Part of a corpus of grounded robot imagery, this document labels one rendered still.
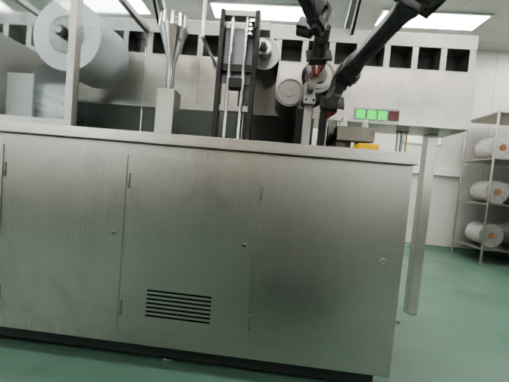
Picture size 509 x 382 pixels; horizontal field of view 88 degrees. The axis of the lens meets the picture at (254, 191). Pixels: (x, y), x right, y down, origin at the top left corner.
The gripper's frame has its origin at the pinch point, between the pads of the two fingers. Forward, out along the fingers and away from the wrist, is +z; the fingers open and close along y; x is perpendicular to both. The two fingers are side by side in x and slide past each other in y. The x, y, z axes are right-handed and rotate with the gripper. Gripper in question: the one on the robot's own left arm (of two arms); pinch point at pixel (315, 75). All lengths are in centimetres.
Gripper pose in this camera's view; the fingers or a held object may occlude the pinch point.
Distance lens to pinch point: 126.7
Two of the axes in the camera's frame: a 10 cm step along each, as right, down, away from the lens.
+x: 0.4, -8.4, 5.5
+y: 10.0, 0.1, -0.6
